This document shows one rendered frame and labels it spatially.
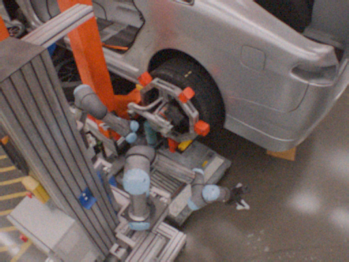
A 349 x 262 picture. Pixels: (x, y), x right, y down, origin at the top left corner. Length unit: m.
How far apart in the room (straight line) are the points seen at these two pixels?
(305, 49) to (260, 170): 1.66
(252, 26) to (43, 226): 1.57
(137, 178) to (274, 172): 2.05
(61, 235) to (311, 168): 2.54
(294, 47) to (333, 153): 1.94
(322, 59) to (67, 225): 1.60
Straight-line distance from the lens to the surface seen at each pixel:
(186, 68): 2.31
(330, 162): 3.44
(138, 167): 1.35
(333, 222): 3.06
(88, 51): 2.21
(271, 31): 1.83
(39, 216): 1.64
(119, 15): 3.95
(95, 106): 1.81
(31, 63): 1.09
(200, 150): 2.96
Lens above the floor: 2.53
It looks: 47 degrees down
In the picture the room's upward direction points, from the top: 6 degrees counter-clockwise
